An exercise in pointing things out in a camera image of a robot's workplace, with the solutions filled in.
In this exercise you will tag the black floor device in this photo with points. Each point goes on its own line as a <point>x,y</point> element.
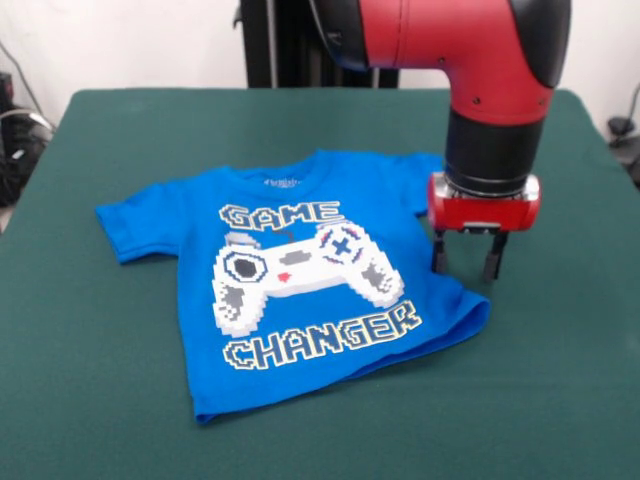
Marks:
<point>631,165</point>

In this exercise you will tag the dark green table cloth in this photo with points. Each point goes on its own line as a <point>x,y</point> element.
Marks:
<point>550,350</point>

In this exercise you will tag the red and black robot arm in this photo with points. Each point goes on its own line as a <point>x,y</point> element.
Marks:
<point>475,65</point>

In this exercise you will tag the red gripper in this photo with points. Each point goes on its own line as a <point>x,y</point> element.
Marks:
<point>480,212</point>

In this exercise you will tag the small black plug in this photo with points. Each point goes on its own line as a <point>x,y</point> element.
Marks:
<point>620,125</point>

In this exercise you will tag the blue laundry item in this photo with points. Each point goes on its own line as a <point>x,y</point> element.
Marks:
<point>190,300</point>

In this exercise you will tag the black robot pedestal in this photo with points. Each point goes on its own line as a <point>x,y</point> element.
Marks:
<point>295,45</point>

